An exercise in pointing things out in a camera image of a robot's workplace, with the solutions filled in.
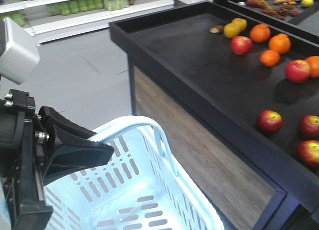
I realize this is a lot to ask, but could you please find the small orange centre left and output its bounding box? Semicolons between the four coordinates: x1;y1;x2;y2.
260;49;281;67

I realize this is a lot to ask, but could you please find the yellow green pear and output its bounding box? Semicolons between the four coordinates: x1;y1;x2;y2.
232;18;247;32
224;23;241;39

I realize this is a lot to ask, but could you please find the white supermarket shelving unit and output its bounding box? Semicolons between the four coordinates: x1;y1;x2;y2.
0;0;175;44

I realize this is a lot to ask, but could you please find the yellow green pear rear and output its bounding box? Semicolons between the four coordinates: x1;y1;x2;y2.
232;18;247;32

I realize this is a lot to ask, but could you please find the red apple front right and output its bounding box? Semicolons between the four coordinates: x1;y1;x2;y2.
296;140;319;169

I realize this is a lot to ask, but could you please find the green drink bottle row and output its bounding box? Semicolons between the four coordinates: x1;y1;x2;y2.
0;0;130;27

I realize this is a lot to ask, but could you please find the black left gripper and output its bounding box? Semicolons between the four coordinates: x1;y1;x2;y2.
0;89;114;230

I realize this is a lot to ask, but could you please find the yellow green pear front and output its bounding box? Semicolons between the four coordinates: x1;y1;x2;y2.
224;23;241;39

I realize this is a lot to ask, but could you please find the pink red apple centre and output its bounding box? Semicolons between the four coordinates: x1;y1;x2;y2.
285;59;311;83

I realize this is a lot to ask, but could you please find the orange behind centre apple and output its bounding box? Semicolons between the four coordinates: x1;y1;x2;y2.
305;55;319;78

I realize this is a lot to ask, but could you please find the light blue plastic basket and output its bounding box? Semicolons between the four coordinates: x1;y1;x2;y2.
45;116;224;230

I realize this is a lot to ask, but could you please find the orange rear left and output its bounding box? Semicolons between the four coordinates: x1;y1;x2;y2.
250;23;271;43

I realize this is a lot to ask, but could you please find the red apple front left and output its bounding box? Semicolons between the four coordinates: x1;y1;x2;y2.
257;109;283;135

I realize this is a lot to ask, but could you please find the black upper display shelf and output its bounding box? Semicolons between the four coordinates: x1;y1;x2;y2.
214;0;319;42

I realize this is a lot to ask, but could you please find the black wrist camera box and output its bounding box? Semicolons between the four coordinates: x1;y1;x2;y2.
0;17;40;84

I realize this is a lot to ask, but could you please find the pink red apple rear left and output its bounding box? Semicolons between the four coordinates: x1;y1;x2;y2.
231;36;253;56

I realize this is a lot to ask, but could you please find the pink red apple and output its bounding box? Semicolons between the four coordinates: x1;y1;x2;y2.
231;36;253;56
285;59;311;83

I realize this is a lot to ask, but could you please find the red apple front middle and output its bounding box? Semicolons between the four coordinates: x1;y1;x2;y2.
299;115;319;140

